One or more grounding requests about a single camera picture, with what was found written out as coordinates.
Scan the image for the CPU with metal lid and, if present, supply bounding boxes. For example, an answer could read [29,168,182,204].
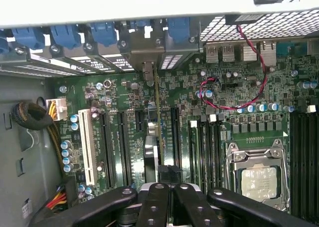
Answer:
[240,166,279,200]

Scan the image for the black power connector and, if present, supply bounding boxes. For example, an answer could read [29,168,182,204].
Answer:
[63,176,81,206]

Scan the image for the long black expansion slot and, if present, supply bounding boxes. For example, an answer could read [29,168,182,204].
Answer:
[99,110,117,189]
[116,110,132,187]
[170,107,183,168]

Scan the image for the white expansion slot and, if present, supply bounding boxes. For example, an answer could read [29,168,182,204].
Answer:
[78,108,98,187]

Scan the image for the green RAM stick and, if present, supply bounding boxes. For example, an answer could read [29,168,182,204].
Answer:
[188,119,200,190]

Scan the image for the short black expansion slot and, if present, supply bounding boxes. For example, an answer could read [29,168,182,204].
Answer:
[135,110,146,136]

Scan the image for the black open PC case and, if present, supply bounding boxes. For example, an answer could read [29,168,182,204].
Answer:
[0,0,319,227]

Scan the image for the white power connector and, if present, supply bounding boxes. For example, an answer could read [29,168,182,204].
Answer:
[45,97,68,122]

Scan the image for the green motherboard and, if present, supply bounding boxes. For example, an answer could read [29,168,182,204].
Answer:
[52,37,319,213]

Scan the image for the silver rear port block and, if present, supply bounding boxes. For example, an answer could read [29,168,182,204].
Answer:
[243,41,278,66]

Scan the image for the silver USB port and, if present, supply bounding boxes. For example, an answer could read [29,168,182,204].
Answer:
[221,44,236,63]
[205,44,220,64]

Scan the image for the vented silver expansion slot cover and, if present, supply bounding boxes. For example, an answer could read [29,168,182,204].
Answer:
[160,37,201,71]

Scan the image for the blue card retention clip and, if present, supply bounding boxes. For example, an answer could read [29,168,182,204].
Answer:
[49,24,82,50]
[0,36,10,55]
[89,21,118,48]
[167,17,192,48]
[129,19,153,30]
[11,26,46,50]

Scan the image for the red yellow power wires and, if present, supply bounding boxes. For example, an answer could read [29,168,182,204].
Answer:
[45,184,68,211]

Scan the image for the CPU socket with metal frame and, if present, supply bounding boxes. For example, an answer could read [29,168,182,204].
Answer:
[225,139,291,212]

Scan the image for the black sleeved power cable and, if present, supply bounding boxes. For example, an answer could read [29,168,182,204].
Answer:
[11,101,66,174]

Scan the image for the red black twisted wire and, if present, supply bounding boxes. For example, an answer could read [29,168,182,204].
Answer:
[198,24,269,111]

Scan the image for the black plastic switch block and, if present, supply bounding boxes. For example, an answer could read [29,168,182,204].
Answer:
[225,12,266,26]

